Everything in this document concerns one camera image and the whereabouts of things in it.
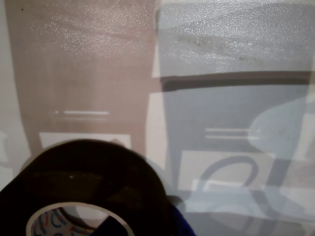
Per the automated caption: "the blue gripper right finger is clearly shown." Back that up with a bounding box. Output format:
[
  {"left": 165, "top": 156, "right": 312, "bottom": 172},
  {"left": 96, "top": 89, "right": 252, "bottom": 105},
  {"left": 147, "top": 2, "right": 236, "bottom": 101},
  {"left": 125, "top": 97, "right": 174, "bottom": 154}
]
[{"left": 167, "top": 195, "right": 197, "bottom": 236}]

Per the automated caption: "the black tape roll white core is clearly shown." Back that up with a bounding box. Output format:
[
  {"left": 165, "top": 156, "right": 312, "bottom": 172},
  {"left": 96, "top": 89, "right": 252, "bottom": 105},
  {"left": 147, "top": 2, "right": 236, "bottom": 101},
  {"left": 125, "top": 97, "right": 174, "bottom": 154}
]
[{"left": 0, "top": 139, "right": 173, "bottom": 236}]

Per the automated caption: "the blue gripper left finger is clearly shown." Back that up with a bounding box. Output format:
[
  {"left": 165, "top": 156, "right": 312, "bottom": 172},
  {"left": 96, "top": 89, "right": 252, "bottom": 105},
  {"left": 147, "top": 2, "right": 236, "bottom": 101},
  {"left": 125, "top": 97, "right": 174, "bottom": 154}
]
[{"left": 94, "top": 215, "right": 135, "bottom": 236}]

